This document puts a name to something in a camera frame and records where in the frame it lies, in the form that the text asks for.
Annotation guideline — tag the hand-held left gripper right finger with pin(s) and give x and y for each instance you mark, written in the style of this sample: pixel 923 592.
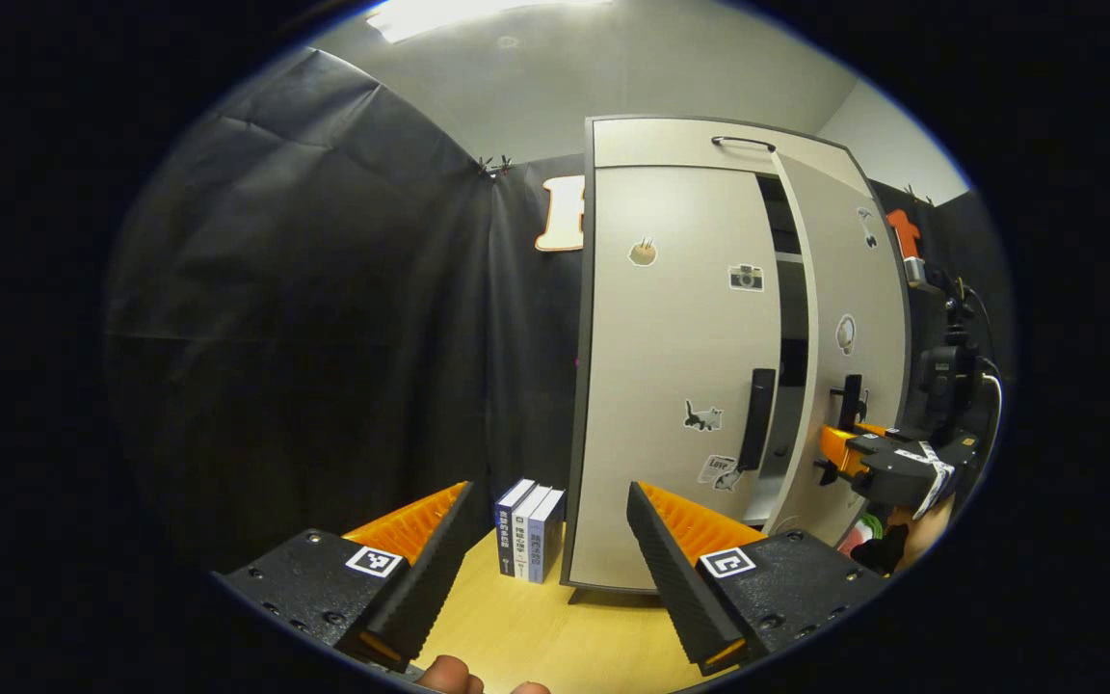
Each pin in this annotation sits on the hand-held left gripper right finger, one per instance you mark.
pixel 671 578

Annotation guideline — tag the white spine book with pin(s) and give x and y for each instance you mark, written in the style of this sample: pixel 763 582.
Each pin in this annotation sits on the white spine book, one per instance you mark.
pixel 520 549

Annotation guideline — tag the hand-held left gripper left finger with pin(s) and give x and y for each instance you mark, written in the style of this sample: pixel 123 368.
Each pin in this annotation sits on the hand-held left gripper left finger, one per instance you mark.
pixel 439 569

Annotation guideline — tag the cabinet door with headphone sticker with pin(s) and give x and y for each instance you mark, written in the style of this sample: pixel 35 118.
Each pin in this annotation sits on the cabinet door with headphone sticker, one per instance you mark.
pixel 873 289

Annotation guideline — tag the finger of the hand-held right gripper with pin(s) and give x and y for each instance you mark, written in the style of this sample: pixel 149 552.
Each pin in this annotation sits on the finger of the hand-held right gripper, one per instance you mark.
pixel 892 472
pixel 878 430

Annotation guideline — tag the cabinet door with camera sticker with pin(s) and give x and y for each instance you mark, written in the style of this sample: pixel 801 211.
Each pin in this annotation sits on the cabinet door with camera sticker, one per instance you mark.
pixel 671 337

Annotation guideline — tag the beige double-door shoe cabinet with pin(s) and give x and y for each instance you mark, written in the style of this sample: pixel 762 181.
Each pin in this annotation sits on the beige double-door shoe cabinet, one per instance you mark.
pixel 793 318

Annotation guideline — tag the black cloth clip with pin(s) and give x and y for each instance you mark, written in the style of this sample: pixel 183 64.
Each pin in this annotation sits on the black cloth clip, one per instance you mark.
pixel 913 193
pixel 489 169

